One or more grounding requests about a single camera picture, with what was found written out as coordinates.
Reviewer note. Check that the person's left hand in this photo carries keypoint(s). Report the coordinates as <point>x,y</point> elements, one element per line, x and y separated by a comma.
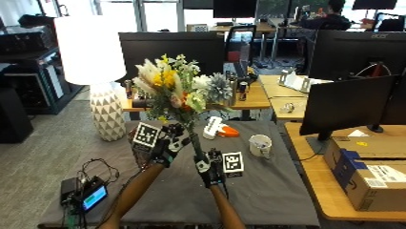
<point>169,147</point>

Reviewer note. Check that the person's right hand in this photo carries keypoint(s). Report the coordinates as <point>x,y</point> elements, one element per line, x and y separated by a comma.
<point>210,170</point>

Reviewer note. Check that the mixed flower bouquet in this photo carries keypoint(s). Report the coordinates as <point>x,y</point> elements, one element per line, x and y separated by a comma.
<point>169,81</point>

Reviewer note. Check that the white marker cube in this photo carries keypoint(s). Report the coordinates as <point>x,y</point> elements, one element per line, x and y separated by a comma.
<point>145,135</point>
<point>233,163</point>

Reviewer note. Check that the white and orange tool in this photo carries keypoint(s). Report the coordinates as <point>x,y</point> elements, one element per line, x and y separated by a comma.
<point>217,128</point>

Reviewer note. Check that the white mug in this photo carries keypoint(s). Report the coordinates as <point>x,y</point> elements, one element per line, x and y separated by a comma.
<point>260,145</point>

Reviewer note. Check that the dark grey tablecloth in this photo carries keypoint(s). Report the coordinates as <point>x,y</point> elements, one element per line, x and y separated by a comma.
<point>257,191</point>

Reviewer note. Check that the dark drink can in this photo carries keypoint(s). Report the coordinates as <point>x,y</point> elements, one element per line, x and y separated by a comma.
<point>242,91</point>

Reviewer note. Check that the light wooden side desk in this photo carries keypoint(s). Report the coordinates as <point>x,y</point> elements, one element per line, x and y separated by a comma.
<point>304,178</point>

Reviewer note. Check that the wide black monitor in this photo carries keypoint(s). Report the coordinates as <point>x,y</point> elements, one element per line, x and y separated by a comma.
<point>169,51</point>

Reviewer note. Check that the small shiny object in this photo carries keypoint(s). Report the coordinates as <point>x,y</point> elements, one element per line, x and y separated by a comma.
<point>288,108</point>

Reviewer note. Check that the black device with blue screen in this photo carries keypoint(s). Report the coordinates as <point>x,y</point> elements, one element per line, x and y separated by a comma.
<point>93,195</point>

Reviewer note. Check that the black power adapter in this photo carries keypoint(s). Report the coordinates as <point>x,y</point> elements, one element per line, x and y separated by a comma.
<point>68,188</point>

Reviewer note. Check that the white lamp with patterned base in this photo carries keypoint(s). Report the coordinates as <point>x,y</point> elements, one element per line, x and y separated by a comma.
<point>91,51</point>

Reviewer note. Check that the white folded object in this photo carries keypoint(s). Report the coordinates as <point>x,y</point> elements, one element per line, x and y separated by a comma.
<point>296,81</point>

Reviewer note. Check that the black monitor on stand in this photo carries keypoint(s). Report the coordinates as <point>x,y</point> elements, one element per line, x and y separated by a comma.
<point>345,105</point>

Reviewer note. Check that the black equipment rack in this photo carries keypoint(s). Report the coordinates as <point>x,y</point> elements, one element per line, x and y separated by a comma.
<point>32,70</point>

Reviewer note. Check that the flat cardboard box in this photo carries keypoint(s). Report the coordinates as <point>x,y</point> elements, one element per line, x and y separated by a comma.
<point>371,145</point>

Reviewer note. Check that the cardboard box with white label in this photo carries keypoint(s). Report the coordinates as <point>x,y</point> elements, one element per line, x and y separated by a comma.
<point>371,186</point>

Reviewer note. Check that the black monitor edge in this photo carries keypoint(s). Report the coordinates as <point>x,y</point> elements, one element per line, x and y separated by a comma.
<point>395,105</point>

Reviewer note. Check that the black monitor with silver logo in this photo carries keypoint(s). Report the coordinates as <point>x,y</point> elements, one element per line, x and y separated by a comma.
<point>355,52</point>

